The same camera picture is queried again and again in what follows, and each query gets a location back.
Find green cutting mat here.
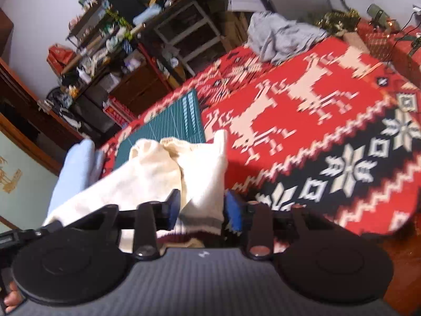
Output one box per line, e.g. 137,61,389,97
113,89,206,172

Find brown wooden drawer cabinet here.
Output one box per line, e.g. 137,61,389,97
110,57,172,106

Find gold wall decal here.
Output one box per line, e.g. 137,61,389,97
0,156,22,194

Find cluttered dark wooden desk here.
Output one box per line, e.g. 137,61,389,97
44,0,175,135

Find orange red bag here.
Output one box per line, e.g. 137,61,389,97
48,44,76,75

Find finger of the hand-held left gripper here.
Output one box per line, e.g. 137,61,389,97
0,221,64,250

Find red gift-wrapped box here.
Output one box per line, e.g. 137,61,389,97
357,20,421,88

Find red patterned blanket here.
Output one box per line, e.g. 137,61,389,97
99,36,421,254

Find white cardboard box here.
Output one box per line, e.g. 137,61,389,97
227,0,264,12

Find black fan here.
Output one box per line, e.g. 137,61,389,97
46,86,72,110

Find lime green plastic stand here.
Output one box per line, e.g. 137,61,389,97
104,7,137,37

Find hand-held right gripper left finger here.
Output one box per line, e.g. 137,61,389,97
64,189,181,260

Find grey crumpled garment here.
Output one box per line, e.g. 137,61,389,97
247,11,329,65

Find cardboard tube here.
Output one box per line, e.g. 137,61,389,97
61,23,147,73

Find light blue folded sweater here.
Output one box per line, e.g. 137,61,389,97
48,138,106,218

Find red printed box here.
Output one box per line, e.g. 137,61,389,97
103,103,130,128
108,96,137,121

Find light blue pouch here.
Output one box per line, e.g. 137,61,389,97
133,5,164,26

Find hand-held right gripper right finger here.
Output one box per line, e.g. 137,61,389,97
225,191,321,260

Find stack of brown cardboard boxes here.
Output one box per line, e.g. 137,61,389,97
215,10,251,52

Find white plastic drawer unit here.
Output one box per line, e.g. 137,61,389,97
154,0,220,77

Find wooden door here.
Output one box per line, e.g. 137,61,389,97
0,7,84,176

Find cream knit vest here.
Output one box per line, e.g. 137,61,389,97
43,130,229,251

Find gold tinsel garland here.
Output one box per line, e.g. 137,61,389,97
316,9,361,36

